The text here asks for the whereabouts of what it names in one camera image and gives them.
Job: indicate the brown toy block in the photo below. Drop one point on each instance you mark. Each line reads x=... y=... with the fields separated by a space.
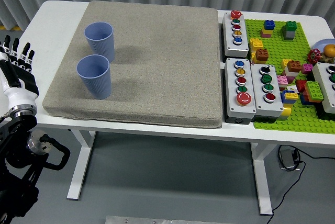
x=262 y=54

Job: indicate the green grey block stack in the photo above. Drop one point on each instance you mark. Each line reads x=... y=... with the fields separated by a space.
x=290 y=30

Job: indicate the light pink toy block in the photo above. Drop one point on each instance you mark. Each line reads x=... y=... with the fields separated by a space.
x=282 y=80

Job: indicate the orange white block stack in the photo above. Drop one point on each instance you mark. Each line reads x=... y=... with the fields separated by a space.
x=294 y=66

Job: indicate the yellow round toy block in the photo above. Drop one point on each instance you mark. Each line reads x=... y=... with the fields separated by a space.
x=286 y=111

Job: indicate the grey box with black knob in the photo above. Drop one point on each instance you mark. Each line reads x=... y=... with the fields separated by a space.
x=264 y=106

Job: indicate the blue ribbed plastic cup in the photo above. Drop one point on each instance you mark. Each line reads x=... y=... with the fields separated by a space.
x=100 y=42
x=95 y=82

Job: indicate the red toy valve wheel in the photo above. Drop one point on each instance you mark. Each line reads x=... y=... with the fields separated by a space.
x=314 y=56

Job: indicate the grey five-button control box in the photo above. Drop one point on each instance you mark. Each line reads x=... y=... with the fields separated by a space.
x=233 y=103
x=235 y=47

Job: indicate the white table leg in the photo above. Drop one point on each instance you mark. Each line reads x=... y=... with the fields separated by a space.
x=261 y=177
x=81 y=161

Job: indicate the blue red toy block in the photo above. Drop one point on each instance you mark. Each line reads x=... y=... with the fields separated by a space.
x=305 y=99

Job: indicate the blue yellow toy block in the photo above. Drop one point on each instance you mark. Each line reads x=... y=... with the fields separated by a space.
x=289 y=96

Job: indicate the orange toy fruit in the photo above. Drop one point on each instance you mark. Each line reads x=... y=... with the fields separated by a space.
x=329 y=50

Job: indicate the grey button box partly visible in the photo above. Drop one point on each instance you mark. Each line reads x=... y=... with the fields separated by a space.
x=324 y=88

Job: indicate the blue yellow pink block stack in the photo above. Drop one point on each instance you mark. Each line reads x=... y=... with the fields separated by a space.
x=268 y=26

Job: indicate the brown toy piece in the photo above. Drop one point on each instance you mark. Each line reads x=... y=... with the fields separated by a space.
x=325 y=58

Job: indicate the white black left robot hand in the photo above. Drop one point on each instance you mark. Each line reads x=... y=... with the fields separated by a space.
x=19 y=95

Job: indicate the light blue plate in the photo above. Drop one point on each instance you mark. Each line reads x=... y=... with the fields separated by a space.
x=320 y=44

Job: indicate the grey power adapter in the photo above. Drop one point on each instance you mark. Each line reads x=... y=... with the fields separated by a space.
x=287 y=159

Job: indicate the green studded baseplate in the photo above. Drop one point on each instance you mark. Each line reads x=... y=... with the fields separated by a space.
x=277 y=43

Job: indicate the grey-brown fabric mat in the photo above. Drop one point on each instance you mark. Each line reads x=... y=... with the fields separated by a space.
x=157 y=64

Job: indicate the light green toy block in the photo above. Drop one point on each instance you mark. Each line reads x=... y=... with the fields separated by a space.
x=314 y=91

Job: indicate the magenta toy block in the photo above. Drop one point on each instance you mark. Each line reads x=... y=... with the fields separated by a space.
x=307 y=68

